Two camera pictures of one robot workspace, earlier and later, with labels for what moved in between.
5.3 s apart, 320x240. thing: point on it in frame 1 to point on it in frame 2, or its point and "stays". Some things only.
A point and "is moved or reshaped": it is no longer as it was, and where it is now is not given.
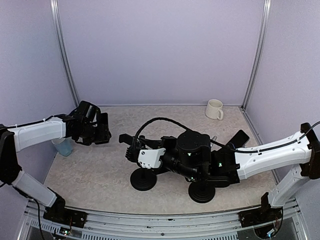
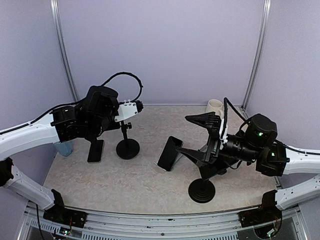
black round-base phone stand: [143, 179] to [126, 148]
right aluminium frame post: [267, 5] stays
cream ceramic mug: [214, 109] stays
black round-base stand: [201, 191] stays
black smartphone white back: [103, 136] is moved or reshaped
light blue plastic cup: [64, 146] stays
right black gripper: [171, 141] to [200, 157]
